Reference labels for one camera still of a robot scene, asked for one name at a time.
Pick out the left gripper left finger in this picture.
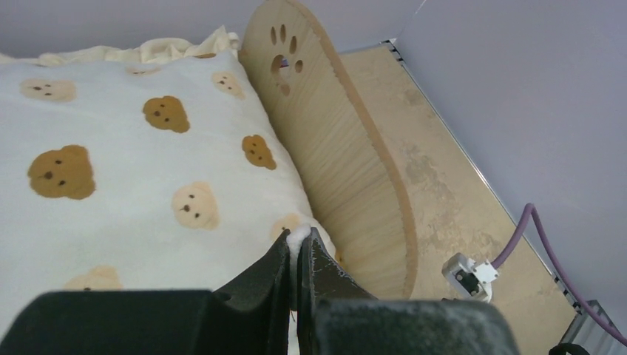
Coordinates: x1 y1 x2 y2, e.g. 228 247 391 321
1 236 290 354

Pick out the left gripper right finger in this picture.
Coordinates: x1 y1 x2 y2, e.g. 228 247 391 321
296 227 519 354

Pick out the wooden pet bed frame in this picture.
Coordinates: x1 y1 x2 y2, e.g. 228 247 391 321
240 1 417 299

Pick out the bear print white cushion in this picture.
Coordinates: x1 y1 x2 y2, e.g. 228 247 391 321
1 27 319 333

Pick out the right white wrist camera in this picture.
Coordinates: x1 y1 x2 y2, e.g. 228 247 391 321
441 253 499 302

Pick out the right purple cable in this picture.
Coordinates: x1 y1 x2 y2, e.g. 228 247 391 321
490 203 627 349

